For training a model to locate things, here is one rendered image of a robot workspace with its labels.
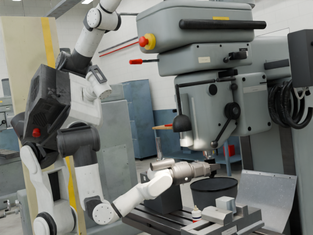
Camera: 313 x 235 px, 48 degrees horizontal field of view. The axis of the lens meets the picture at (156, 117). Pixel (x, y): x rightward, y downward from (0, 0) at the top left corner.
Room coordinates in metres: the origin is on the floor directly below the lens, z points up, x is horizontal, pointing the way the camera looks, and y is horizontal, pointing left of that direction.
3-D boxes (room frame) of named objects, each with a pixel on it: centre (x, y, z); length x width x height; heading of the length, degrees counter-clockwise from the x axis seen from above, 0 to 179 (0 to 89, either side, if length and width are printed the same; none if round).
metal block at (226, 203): (1.42, -0.24, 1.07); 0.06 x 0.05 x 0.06; 36
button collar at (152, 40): (1.34, -0.01, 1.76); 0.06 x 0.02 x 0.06; 35
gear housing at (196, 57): (1.50, -0.23, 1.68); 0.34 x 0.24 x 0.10; 125
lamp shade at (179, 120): (1.32, -0.09, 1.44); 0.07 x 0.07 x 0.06
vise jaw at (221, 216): (1.39, -0.19, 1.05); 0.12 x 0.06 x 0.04; 36
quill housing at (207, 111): (1.48, -0.20, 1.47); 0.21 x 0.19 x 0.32; 35
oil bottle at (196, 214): (1.49, -0.12, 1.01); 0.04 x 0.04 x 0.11
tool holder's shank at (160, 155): (1.82, 0.01, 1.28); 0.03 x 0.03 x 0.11
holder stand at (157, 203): (1.86, 0.03, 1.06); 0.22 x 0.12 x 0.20; 28
